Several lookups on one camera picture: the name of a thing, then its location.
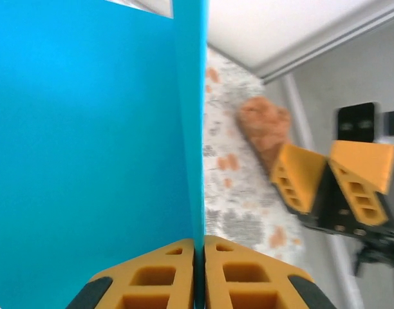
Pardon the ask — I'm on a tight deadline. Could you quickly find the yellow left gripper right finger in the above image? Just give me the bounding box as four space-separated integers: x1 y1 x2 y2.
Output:
205 235 330 309

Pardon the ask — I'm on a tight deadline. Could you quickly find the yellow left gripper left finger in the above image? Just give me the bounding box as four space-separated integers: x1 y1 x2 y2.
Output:
66 238 196 309

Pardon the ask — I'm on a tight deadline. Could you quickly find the blue cloth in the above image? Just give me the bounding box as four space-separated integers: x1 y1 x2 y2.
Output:
0 0 210 309

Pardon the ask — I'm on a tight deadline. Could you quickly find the brown plush teddy bear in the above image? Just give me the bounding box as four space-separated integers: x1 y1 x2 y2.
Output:
238 95 293 168

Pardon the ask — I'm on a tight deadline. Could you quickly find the floral patterned table mat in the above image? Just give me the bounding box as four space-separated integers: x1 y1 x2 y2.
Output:
202 43 306 268

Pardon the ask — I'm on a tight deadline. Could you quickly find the aluminium frame rail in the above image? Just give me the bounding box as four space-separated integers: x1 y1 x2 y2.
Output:
283 73 361 309

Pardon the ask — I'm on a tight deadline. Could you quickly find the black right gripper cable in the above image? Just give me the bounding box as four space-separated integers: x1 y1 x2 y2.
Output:
354 239 394 278

